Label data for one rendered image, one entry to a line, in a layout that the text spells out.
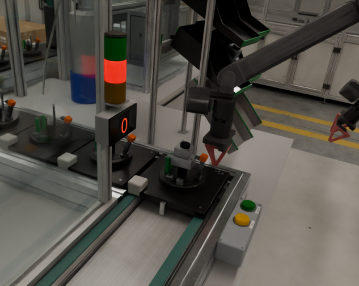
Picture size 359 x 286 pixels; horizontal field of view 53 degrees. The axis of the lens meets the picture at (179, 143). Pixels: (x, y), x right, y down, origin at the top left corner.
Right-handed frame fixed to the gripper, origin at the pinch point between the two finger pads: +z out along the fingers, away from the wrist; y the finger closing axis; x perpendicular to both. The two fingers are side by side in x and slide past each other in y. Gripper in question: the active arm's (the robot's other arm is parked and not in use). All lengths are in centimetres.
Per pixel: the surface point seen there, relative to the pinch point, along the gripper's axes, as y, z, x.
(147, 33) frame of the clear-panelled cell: -86, -13, -69
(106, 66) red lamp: 21.1, -28.3, -22.4
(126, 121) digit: 17.9, -14.7, -19.0
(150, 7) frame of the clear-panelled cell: -86, -27, -68
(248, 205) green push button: 2.3, 9.0, 11.8
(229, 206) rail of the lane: 3.8, 10.2, 7.1
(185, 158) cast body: 1.9, 0.1, -8.4
